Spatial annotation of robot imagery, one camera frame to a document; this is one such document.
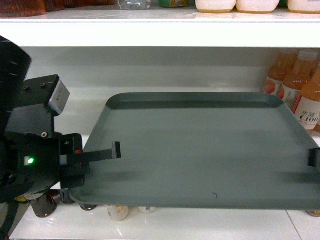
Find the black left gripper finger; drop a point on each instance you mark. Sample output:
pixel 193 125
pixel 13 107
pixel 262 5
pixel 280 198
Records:
pixel 101 155

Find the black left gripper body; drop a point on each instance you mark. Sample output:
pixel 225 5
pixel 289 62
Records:
pixel 36 157

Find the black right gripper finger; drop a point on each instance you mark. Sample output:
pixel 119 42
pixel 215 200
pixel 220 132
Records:
pixel 314 157

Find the grey silver tray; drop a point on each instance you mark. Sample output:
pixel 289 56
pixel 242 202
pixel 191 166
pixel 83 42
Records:
pixel 201 150

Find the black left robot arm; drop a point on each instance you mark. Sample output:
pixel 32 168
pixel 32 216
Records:
pixel 14 65

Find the orange juice bottle front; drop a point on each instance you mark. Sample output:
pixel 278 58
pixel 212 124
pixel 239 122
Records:
pixel 307 107

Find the orange juice bottle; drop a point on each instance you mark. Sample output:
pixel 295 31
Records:
pixel 283 65
pixel 307 107
pixel 297 77

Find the dark sauce bottle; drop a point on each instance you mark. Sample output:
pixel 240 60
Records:
pixel 44 205

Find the yellow cap white bottle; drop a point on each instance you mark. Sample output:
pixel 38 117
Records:
pixel 117 212

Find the white lower shelf board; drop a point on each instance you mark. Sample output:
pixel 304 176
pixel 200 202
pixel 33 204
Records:
pixel 70 222

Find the white shelf board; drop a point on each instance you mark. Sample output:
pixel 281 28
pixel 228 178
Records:
pixel 163 27
pixel 70 222

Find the white label bottle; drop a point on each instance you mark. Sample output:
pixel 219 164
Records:
pixel 146 209

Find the orange juice bottle middle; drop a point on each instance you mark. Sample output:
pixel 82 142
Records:
pixel 297 77

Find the orange juice bottle back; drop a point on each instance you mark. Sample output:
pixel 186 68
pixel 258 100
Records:
pixel 283 65

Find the white top shelf board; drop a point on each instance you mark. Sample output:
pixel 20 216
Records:
pixel 163 27

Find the white jar on top shelf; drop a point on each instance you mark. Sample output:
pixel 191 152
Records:
pixel 215 6

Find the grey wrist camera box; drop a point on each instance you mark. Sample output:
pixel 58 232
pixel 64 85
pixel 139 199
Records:
pixel 59 98

